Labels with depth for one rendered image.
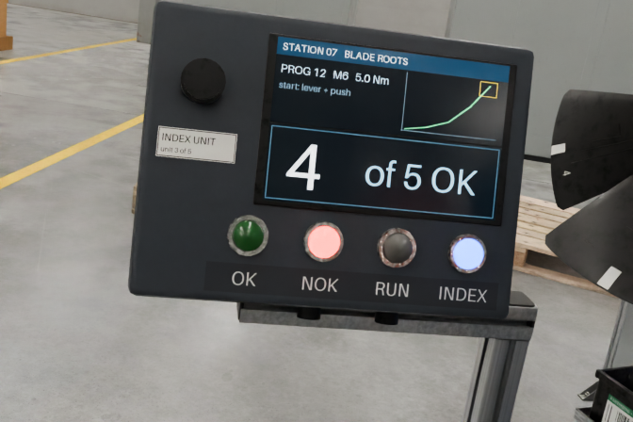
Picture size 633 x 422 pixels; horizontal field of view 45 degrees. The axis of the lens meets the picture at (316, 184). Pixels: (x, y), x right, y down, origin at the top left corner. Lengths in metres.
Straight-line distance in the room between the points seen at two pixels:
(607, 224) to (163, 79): 0.79
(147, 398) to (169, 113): 1.96
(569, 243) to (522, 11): 5.52
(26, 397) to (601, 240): 1.76
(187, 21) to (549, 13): 6.20
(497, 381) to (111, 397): 1.86
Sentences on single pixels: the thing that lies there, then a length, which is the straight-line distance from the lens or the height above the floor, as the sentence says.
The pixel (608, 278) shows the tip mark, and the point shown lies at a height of 0.94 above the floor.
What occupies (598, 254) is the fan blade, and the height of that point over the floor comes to 0.96.
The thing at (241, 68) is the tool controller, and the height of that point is 1.22.
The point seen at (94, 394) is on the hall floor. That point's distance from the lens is 2.43.
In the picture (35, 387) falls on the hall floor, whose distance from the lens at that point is 2.47.
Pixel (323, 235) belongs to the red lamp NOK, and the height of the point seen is 1.12.
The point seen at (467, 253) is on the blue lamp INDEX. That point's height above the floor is 1.12.
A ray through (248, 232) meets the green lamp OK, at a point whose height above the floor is 1.12.
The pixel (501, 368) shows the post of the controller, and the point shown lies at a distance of 0.65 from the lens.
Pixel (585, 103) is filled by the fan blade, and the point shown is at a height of 1.13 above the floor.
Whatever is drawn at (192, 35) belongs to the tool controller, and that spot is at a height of 1.24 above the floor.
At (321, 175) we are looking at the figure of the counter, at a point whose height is 1.16.
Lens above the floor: 1.28
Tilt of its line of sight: 15 degrees down
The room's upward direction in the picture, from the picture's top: 8 degrees clockwise
